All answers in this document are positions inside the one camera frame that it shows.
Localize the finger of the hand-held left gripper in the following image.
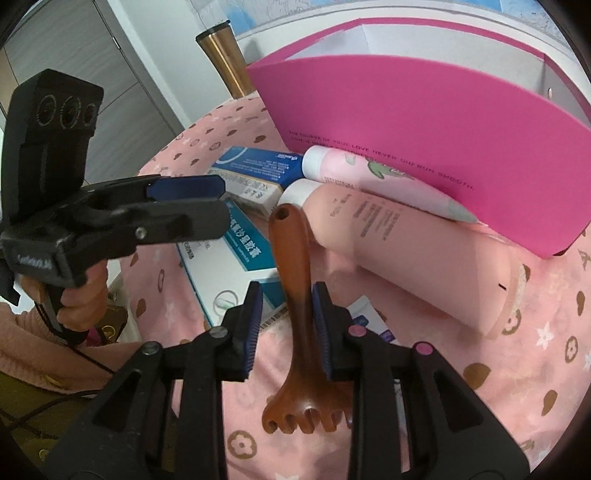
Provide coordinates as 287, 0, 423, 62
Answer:
81, 174, 226, 208
88, 199, 232, 252

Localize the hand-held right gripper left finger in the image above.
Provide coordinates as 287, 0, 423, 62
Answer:
46, 281, 264, 480

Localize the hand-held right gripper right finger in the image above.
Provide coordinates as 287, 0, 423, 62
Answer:
311, 281, 532, 480

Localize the white tube with blue label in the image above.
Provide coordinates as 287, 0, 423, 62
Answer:
346, 295, 399, 345

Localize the teal and white medicine box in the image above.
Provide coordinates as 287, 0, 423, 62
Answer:
175, 198, 296, 329

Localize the brown wooden massage comb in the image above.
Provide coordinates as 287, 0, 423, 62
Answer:
262, 203, 354, 437

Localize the large peach tube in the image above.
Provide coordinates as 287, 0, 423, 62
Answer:
283, 179, 529, 340

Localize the pink tube with green print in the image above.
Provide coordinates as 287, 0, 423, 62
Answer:
302, 145, 485, 227

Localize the pink cardboard box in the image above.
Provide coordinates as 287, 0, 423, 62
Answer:
246, 18, 591, 259

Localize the person's left forearm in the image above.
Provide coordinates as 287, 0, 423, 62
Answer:
0, 302, 122, 403

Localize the person's left hand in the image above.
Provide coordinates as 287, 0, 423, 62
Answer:
59, 267, 110, 333

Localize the white medicine box grey print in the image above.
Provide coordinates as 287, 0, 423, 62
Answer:
205, 168, 284, 206

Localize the grey cabinet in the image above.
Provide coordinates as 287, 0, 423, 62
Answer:
0, 0, 185, 185

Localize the dark gold-patterned object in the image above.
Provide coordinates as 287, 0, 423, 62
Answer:
90, 302, 127, 343

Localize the copper tumbler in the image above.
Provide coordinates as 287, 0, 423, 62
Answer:
196, 31, 259, 99

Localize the pink printed blanket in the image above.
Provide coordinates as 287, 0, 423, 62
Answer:
117, 90, 591, 480

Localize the olive cloth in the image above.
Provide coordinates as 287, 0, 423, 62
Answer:
0, 374, 100, 467

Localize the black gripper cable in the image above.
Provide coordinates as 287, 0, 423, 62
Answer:
0, 339, 116, 423

